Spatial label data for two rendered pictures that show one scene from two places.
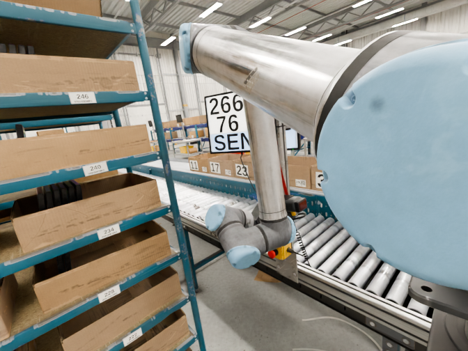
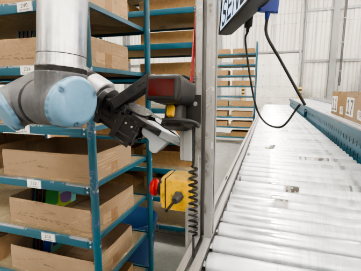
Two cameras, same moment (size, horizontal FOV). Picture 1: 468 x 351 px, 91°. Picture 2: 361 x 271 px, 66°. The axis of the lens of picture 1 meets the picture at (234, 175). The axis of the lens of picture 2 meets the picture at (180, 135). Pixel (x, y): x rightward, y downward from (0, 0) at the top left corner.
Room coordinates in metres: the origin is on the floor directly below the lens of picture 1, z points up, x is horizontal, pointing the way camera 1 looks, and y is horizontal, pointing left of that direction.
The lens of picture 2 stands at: (0.60, -0.67, 1.06)
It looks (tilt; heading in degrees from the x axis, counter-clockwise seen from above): 9 degrees down; 58
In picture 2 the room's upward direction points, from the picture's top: straight up
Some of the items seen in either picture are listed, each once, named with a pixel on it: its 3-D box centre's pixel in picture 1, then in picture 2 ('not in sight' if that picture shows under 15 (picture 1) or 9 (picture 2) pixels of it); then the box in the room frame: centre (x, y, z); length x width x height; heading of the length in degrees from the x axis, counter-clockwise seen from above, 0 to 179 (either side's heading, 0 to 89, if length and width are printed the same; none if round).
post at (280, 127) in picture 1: (283, 187); (204, 67); (0.95, -0.20, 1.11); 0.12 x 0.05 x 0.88; 40
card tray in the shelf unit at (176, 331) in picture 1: (129, 332); (75, 201); (0.82, 0.53, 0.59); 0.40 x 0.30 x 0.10; 128
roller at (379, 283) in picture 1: (391, 263); not in sight; (0.87, -0.63, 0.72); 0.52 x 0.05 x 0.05; 130
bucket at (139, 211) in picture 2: not in sight; (134, 238); (1.21, 0.84, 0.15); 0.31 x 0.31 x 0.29
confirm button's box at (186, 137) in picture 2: not in sight; (189, 142); (0.93, -0.18, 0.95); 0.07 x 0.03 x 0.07; 40
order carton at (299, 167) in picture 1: (297, 170); not in sight; (1.74, -0.49, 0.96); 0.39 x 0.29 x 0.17; 40
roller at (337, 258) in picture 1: (345, 248); not in sight; (1.02, -0.51, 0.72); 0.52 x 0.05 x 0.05; 130
